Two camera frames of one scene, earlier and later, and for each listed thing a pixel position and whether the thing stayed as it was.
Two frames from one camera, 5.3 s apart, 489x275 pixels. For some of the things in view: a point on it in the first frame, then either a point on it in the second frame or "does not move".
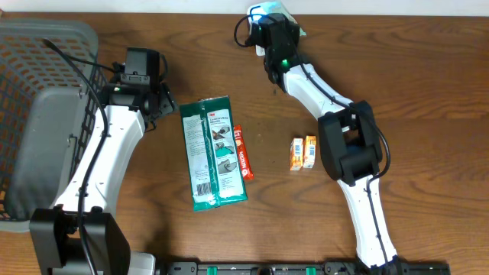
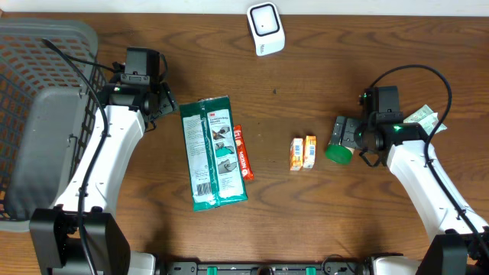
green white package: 214,156 does not move
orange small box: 296,153 does not move
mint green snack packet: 278,8 -> 428,119
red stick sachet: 245,163 does not move
